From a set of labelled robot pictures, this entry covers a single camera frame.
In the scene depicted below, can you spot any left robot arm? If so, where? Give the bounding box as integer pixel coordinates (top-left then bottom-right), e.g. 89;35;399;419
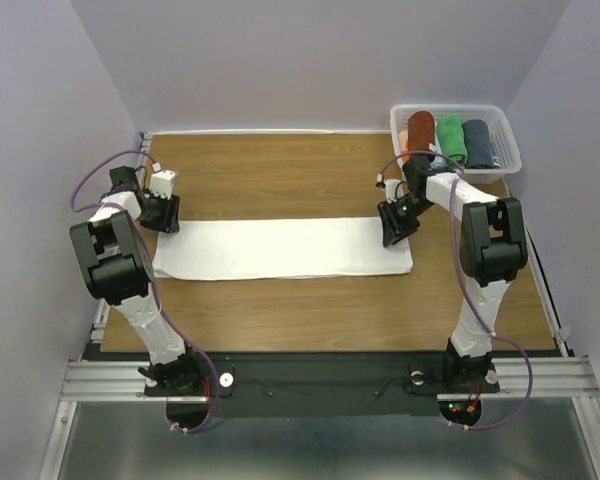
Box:
69;167;203;394

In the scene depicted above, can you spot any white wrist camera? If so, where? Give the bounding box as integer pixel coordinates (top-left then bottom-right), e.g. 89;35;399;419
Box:
375;173;406;203
148;170;179;200

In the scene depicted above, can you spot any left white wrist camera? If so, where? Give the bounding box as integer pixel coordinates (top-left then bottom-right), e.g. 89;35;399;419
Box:
148;170;179;200

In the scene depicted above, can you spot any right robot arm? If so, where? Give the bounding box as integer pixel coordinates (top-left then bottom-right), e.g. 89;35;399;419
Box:
376;151;528;390

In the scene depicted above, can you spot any brown rolled towel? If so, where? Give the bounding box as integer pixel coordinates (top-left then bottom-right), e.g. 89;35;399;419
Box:
406;111;436;152

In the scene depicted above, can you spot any orange rolled towel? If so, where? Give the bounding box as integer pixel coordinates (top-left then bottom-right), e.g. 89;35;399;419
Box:
398;130;409;161

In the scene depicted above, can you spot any white towel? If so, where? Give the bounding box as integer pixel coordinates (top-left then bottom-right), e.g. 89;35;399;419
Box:
153;217;414;281

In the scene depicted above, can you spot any white plastic basket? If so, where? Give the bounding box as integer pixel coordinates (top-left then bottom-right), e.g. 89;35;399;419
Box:
389;103;522;184

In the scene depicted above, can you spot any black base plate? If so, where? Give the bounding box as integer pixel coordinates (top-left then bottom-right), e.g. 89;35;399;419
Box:
138;352;499;418

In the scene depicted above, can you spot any green rolled towel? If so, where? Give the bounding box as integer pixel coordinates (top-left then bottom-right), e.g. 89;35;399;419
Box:
436;115;468;164

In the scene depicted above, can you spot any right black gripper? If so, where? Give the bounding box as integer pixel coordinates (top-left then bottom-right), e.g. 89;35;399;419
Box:
378;195;434;246

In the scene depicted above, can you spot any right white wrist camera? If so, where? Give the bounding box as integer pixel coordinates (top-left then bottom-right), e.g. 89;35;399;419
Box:
375;173;406;203

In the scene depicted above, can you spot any dark blue towel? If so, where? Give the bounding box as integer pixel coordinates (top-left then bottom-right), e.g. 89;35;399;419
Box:
462;119;494;169

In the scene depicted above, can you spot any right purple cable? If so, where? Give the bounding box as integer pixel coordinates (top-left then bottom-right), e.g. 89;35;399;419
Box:
375;152;535;431

